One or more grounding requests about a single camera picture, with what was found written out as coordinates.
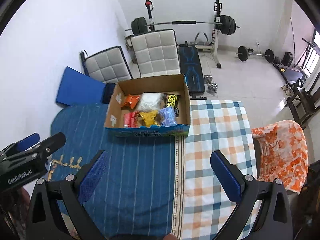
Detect dark blue folded cloth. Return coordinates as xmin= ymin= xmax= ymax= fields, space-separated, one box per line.
xmin=101 ymin=83 xmax=116 ymax=104

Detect orange snack bag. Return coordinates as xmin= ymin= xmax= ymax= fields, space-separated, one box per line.
xmin=121 ymin=95 xmax=141 ymax=109

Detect blue striped bed cover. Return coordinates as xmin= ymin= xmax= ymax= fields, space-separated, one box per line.
xmin=49 ymin=104 xmax=181 ymax=238

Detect grey quilted cushion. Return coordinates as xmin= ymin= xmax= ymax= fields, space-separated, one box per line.
xmin=130 ymin=29 xmax=181 ymax=77
xmin=80 ymin=46 xmax=133 ymax=83

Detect dark wooden stool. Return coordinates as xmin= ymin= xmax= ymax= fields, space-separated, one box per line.
xmin=285 ymin=79 xmax=319 ymax=130

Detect black blue workout bench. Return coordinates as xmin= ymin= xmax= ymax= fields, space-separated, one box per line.
xmin=178 ymin=43 xmax=207 ymax=100

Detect orange white floral blanket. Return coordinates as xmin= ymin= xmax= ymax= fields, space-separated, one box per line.
xmin=252 ymin=120 xmax=309 ymax=194

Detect floor barbell black plates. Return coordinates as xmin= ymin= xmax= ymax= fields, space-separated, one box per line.
xmin=235 ymin=46 xmax=275 ymax=63

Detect yellow snack bag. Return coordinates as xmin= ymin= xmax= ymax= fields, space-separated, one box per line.
xmin=138 ymin=110 xmax=160 ymax=127

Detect right grey quilted cushion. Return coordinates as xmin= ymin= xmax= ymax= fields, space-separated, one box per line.
xmin=130 ymin=29 xmax=181 ymax=77

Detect light blue tissue pack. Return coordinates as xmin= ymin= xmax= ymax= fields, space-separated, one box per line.
xmin=158 ymin=107 xmax=177 ymax=126

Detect open cardboard box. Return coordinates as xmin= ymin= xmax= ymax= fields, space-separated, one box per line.
xmin=104 ymin=74 xmax=191 ymax=137

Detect rack barbell black plates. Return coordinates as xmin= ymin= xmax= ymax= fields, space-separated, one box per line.
xmin=125 ymin=15 xmax=240 ymax=35

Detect black treadmill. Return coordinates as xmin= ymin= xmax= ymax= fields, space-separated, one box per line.
xmin=273 ymin=63 xmax=307 ymax=85

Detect white squat rack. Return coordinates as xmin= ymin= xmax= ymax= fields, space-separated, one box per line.
xmin=145 ymin=0 xmax=222 ymax=69

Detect white soft plastic pack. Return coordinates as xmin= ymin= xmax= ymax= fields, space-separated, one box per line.
xmin=135 ymin=93 xmax=164 ymax=112

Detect blue foam mat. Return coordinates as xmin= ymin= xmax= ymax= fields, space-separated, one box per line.
xmin=55 ymin=67 xmax=105 ymax=106

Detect person's left hand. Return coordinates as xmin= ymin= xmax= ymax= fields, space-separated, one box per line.
xmin=5 ymin=187 xmax=30 ymax=239

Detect plaid checkered blanket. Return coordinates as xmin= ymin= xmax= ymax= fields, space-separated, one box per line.
xmin=172 ymin=100 xmax=257 ymax=239

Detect chrome dumbbell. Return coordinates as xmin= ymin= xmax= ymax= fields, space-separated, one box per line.
xmin=203 ymin=75 xmax=218 ymax=94

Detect left grey quilted cushion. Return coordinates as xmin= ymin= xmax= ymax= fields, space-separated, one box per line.
xmin=80 ymin=46 xmax=133 ymax=83

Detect red floral snack bag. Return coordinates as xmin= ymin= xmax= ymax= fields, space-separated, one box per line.
xmin=123 ymin=112 xmax=140 ymax=128

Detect black shoe shine wipes pack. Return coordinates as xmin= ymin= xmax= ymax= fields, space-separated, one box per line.
xmin=164 ymin=93 xmax=181 ymax=117

